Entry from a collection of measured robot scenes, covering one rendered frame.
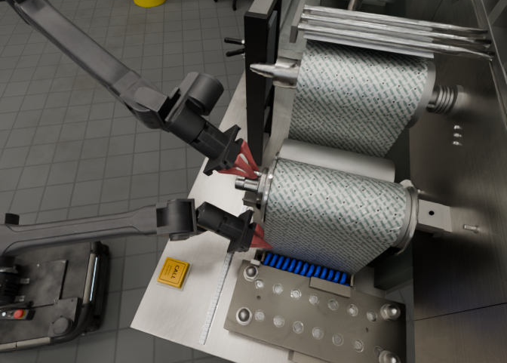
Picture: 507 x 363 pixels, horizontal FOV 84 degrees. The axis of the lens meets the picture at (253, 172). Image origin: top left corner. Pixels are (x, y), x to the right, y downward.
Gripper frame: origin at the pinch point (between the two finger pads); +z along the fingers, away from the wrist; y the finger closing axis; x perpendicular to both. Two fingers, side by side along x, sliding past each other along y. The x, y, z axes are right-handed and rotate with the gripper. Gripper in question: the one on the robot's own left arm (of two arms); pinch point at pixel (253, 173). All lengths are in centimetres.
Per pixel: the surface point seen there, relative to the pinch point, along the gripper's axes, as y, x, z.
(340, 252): 8.1, 6.5, 23.1
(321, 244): 8.2, 5.1, 18.5
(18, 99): -93, -252, -101
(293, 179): 3.1, 9.9, 2.6
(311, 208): 6.8, 11.1, 7.3
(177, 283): 20.7, -35.6, 9.4
